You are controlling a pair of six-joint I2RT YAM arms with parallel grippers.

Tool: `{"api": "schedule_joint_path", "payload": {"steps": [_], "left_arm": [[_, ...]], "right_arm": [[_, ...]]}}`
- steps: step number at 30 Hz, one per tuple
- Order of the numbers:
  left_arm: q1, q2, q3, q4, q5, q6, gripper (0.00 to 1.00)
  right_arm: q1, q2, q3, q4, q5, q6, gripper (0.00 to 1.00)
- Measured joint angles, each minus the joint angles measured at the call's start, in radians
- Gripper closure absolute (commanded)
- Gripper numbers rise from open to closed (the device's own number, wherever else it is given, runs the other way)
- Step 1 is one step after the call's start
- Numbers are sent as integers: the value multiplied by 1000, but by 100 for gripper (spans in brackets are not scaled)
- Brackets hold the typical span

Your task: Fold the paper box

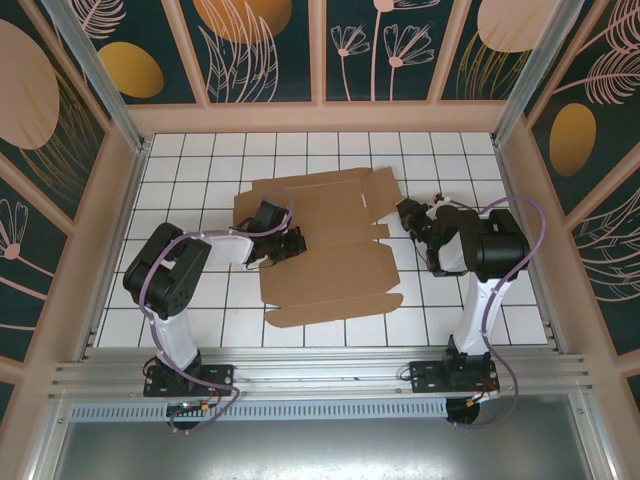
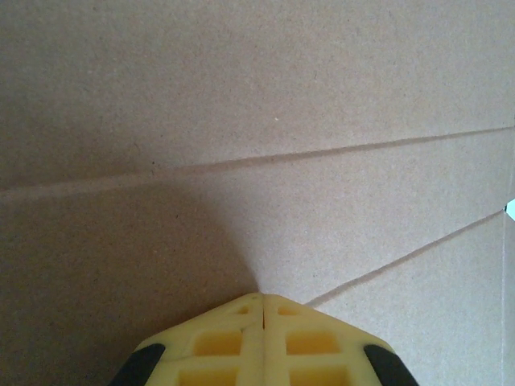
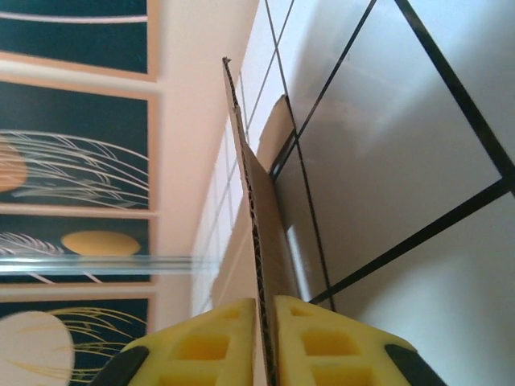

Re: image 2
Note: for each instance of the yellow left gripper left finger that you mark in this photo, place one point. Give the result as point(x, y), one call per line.
point(225, 346)

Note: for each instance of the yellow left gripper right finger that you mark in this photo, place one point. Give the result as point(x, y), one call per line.
point(306, 346)

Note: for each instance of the brown cardboard paper box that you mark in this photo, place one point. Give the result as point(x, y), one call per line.
point(241, 120)

